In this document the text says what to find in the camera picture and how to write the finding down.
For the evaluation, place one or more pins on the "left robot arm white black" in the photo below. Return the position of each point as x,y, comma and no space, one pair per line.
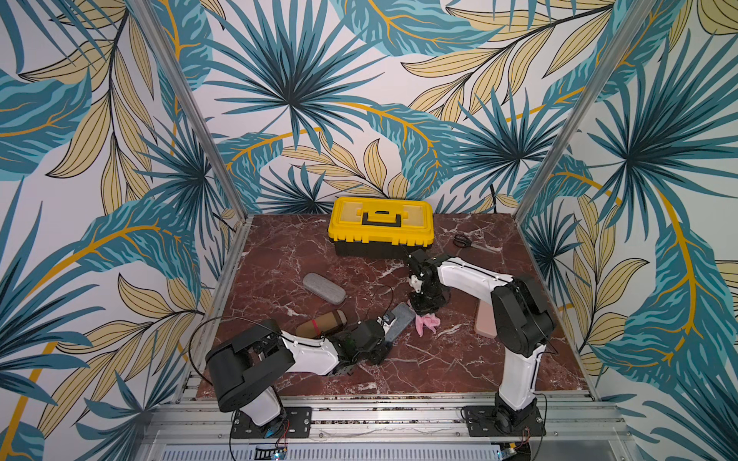
244,369

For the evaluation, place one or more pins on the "right metal frame post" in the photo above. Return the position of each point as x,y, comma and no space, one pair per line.
611,59

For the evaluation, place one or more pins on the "aluminium front rail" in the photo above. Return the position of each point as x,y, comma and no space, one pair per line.
393,427

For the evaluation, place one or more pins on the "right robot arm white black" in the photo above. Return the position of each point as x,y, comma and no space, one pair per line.
513,309

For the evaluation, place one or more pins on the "grey oval eyeglass case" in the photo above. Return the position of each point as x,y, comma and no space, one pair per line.
324,288

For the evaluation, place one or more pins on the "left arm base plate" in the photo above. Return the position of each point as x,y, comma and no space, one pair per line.
294,422

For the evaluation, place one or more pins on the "pink cloth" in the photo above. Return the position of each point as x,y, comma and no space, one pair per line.
426,322

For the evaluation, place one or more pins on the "left metal frame post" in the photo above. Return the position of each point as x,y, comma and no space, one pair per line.
154,32

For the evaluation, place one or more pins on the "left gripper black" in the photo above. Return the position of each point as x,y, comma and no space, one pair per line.
381,353

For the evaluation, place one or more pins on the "brown case with red band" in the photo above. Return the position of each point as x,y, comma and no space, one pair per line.
324,325

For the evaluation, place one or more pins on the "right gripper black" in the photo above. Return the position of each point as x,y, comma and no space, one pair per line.
425,296

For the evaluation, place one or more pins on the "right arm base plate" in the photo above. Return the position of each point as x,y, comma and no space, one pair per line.
500,421

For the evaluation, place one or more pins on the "yellow black toolbox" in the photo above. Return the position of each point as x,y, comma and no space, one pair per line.
380,228

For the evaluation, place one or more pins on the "metal frame post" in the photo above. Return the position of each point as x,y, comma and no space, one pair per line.
154,32
611,59

